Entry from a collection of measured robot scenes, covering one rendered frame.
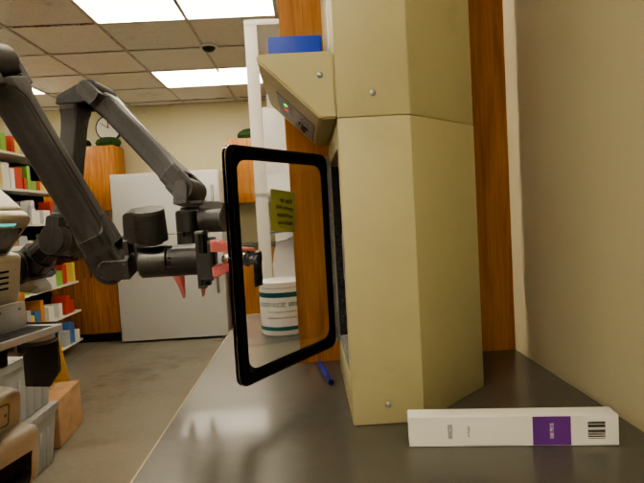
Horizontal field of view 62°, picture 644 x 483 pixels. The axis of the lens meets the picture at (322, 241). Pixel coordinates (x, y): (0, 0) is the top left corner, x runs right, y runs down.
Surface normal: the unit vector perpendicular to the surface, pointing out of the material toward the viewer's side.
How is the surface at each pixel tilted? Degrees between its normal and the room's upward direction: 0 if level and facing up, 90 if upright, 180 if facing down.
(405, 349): 90
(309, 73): 90
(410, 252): 90
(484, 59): 90
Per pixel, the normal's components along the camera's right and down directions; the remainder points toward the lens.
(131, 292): 0.03, 0.05
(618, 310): -1.00, 0.06
